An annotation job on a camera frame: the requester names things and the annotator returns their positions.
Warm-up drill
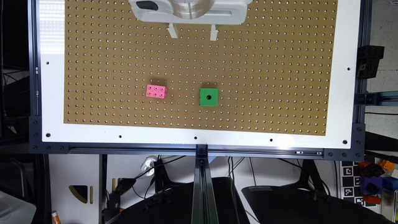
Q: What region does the white table board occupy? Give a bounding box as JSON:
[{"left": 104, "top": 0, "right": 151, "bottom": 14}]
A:
[{"left": 35, "top": 1, "right": 361, "bottom": 149}]

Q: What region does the black cube cluster on frame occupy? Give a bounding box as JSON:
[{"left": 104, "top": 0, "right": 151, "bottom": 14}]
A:
[{"left": 356, "top": 45, "right": 385, "bottom": 79}]

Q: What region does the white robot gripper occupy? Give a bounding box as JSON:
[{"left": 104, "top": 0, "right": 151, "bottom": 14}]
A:
[{"left": 129, "top": 0, "right": 252, "bottom": 41}]

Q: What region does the black office chair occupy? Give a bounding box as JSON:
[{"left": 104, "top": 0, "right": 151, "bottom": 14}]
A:
[
  {"left": 114, "top": 161, "right": 249, "bottom": 224},
  {"left": 242, "top": 160, "right": 391, "bottom": 224}
]

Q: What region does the white cabinet panel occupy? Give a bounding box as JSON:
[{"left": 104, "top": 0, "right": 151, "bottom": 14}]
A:
[{"left": 49, "top": 154, "right": 102, "bottom": 224}]

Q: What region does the dark aluminium table frame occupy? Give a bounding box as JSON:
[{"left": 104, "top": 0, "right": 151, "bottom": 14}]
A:
[{"left": 27, "top": 0, "right": 398, "bottom": 224}]

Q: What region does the pink toy block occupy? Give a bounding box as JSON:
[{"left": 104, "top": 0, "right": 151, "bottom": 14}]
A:
[{"left": 146, "top": 84, "right": 167, "bottom": 99}]

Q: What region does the black and white marker sheet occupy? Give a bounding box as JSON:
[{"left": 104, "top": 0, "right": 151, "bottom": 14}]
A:
[{"left": 340, "top": 161, "right": 365, "bottom": 206}]

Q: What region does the green cube with hole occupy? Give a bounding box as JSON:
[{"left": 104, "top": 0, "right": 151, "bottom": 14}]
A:
[{"left": 200, "top": 88, "right": 218, "bottom": 106}]

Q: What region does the black office chair right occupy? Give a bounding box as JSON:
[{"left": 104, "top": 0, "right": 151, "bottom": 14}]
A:
[{"left": 242, "top": 160, "right": 391, "bottom": 224}]

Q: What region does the brown perforated pegboard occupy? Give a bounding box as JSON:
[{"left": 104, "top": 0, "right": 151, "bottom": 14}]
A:
[{"left": 64, "top": 0, "right": 338, "bottom": 136}]

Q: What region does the pile of coloured blocks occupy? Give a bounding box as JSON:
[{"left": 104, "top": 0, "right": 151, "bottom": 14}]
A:
[{"left": 358, "top": 160, "right": 397, "bottom": 205}]

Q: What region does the black office chair left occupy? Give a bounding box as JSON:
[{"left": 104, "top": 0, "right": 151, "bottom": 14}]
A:
[{"left": 114, "top": 161, "right": 249, "bottom": 224}]

